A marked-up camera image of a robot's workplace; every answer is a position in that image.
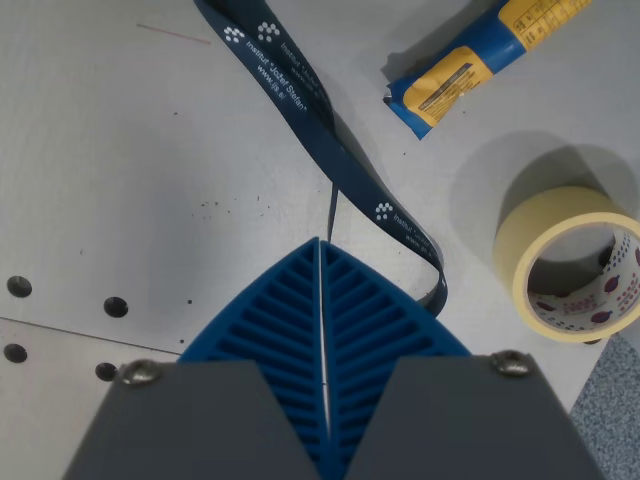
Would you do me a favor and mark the dark blue printed lanyard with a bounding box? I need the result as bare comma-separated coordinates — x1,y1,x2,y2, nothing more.
193,0,448,321

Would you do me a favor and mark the blue and yellow tube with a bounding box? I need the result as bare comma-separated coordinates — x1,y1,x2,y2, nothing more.
383,0,594,141

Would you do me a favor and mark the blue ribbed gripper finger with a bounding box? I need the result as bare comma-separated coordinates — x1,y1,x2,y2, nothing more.
320,240,607,480
61,237,331,480

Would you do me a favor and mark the beige masking tape roll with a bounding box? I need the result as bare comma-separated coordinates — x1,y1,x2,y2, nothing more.
492,185,640,346

